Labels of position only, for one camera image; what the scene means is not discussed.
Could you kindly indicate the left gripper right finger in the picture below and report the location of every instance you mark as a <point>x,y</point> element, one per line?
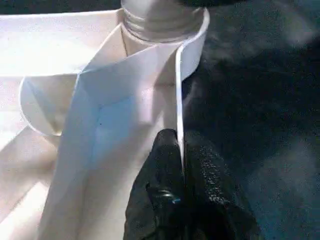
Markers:
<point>215,200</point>

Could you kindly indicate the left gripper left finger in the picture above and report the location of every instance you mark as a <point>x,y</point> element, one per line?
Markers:
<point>157,190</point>

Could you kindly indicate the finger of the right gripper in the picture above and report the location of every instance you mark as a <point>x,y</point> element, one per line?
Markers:
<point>207,3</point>

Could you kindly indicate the white plastic table leg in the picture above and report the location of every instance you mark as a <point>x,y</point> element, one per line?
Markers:
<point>160,20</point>

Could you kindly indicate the white plastic table top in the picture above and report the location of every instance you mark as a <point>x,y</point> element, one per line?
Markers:
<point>75,100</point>

